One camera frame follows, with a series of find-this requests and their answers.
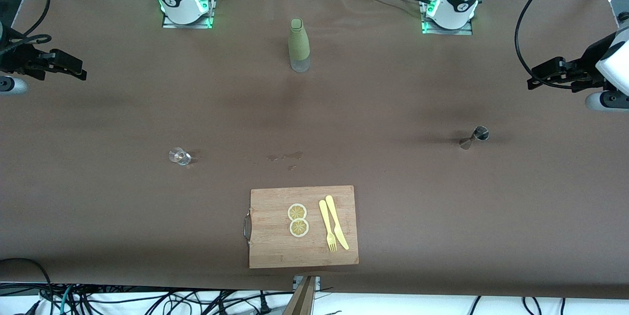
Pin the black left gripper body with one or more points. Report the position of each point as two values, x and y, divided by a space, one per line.
586 62

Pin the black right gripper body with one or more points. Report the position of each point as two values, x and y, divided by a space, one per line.
14 54

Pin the steel cone jigger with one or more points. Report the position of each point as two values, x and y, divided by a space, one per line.
479 133

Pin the clear glass measuring cup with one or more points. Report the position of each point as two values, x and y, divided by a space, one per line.
180 157

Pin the brown table cover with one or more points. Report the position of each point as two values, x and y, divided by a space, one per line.
147 207

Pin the green sleeved glass bottle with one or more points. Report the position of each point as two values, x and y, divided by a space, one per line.
299 44

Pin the yellow plastic knife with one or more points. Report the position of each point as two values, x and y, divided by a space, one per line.
336 221

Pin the yellow plastic fork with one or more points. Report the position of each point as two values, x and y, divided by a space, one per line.
327 226

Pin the lemon slice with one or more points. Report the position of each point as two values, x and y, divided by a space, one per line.
297 212
299 228

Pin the wooden cutting board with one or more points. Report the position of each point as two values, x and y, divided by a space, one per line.
275 251

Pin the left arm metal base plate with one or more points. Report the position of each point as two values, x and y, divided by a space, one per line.
467 31

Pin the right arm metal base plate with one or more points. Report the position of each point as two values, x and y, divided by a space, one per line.
206 22

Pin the camera stand post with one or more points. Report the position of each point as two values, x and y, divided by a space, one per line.
302 300

